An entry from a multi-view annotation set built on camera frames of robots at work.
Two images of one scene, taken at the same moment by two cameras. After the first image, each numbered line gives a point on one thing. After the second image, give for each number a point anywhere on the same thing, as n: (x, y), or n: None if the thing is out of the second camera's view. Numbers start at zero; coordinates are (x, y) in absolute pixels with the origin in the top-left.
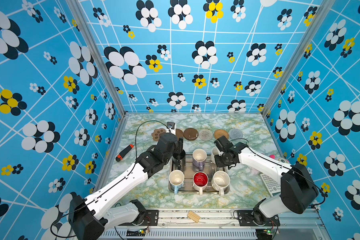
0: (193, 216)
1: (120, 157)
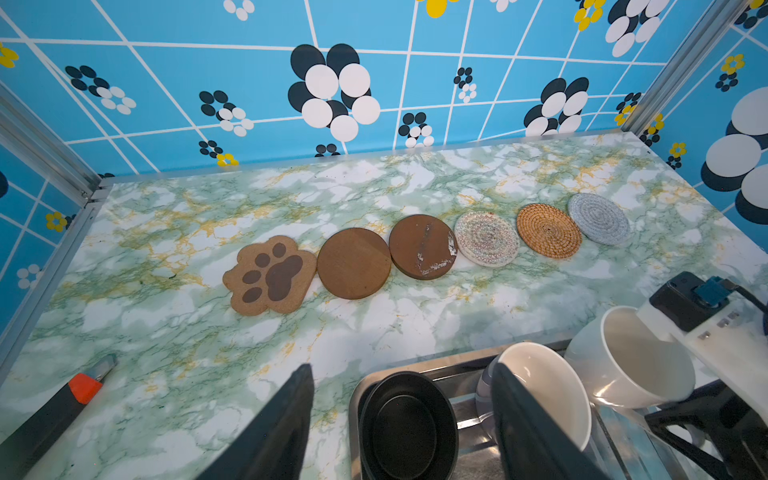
0: None
1: (25, 448)
